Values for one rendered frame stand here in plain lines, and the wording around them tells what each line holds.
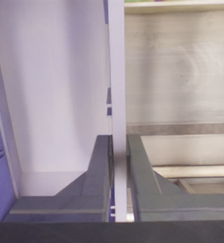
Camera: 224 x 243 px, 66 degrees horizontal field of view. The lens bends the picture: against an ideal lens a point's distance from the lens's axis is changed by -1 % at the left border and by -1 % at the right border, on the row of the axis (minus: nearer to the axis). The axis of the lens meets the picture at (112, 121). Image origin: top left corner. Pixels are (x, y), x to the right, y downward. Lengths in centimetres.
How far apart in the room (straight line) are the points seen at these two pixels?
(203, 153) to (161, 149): 14
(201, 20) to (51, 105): 44
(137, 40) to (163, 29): 7
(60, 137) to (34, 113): 5
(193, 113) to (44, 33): 45
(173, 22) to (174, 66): 11
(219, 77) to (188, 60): 10
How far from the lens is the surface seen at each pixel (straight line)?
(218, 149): 65
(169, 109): 55
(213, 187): 63
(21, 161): 34
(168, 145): 58
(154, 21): 53
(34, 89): 29
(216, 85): 59
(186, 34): 55
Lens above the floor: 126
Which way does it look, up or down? 74 degrees down
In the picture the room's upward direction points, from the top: 176 degrees counter-clockwise
